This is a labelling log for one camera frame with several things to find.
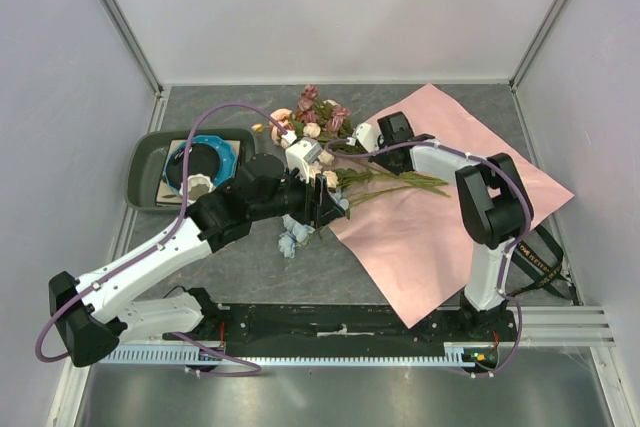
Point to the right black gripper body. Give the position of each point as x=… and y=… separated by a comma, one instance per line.
x=384, y=159

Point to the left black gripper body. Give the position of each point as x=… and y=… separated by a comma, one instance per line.
x=301, y=203

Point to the cream rose stem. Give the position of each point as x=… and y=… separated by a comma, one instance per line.
x=360, y=180

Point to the dusty pink rose stem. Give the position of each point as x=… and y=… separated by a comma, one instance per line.
x=311, y=108

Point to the purple pink wrapping paper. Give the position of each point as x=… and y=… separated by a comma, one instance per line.
x=412, y=243

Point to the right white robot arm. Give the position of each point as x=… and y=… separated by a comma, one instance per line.
x=494, y=205

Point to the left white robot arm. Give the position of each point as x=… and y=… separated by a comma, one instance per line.
x=97, y=311

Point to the white ribbed ceramic vase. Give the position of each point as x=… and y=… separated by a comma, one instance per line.
x=196, y=186

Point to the blue hydrangea stem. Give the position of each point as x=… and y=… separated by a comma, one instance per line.
x=297, y=234

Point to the peach flower stem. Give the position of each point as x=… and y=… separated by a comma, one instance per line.
x=281, y=129

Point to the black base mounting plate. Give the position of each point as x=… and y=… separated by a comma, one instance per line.
x=245, y=323

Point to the dark green plastic tray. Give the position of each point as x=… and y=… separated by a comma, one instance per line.
x=149, y=157

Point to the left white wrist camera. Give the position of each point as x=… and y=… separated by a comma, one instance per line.
x=300, y=154

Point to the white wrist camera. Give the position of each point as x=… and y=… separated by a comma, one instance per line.
x=300, y=154
x=366, y=135

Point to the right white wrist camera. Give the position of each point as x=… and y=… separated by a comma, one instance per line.
x=366, y=135

